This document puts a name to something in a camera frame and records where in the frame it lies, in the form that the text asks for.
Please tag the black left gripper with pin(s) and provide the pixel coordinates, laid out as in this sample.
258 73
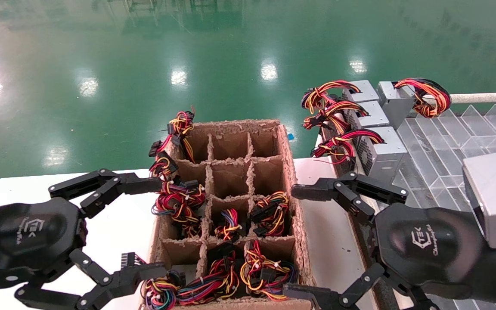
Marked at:
24 234

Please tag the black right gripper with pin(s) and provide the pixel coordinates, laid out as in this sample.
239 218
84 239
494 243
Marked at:
429 245

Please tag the brown cardboard divider box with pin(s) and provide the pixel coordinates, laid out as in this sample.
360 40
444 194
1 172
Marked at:
230 176

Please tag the white horizontal conveyor rod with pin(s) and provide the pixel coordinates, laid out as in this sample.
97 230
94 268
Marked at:
489 97

